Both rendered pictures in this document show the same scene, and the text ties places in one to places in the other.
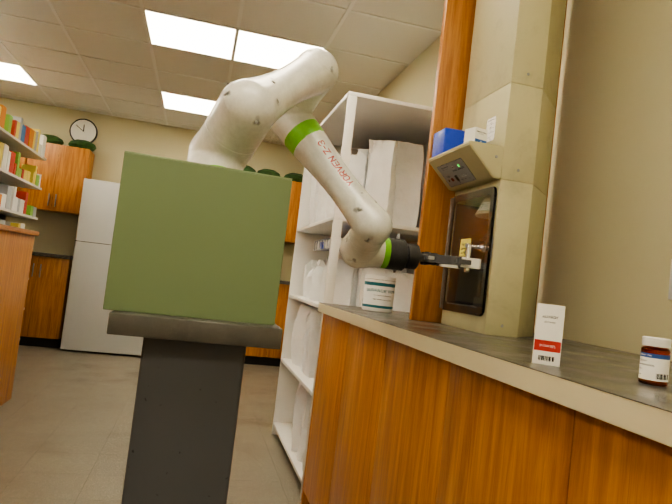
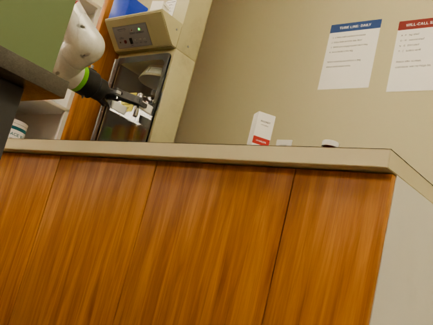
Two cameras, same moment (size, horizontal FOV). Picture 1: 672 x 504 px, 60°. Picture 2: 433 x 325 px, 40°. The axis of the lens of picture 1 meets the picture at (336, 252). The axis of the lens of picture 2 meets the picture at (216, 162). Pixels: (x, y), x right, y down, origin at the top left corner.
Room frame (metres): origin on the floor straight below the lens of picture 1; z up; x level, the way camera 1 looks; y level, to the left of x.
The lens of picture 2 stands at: (-0.07, 0.51, 0.57)
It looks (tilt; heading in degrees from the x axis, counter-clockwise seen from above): 13 degrees up; 325
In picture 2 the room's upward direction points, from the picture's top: 14 degrees clockwise
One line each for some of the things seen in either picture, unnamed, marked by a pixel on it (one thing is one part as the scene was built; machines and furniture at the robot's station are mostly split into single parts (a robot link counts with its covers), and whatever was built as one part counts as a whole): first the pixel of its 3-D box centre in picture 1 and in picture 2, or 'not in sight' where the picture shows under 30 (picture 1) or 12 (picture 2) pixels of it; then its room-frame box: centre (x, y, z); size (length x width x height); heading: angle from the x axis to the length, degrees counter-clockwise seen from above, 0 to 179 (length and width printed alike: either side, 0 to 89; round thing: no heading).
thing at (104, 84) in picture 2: (418, 257); (103, 91); (1.75, -0.25, 1.14); 0.09 x 0.08 x 0.07; 103
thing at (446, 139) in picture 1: (451, 145); (128, 13); (1.99, -0.35, 1.55); 0.10 x 0.10 x 0.09; 13
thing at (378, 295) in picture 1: (378, 293); (7, 137); (2.48, -0.20, 1.01); 0.13 x 0.13 x 0.15
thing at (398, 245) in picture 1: (395, 253); (86, 81); (1.73, -0.18, 1.15); 0.09 x 0.06 x 0.12; 13
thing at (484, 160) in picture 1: (461, 168); (139, 33); (1.89, -0.38, 1.46); 0.32 x 0.11 x 0.10; 13
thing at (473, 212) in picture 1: (466, 251); (129, 104); (1.90, -0.42, 1.19); 0.30 x 0.01 x 0.40; 13
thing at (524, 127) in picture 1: (507, 216); (162, 85); (1.93, -0.55, 1.32); 0.32 x 0.25 x 0.77; 13
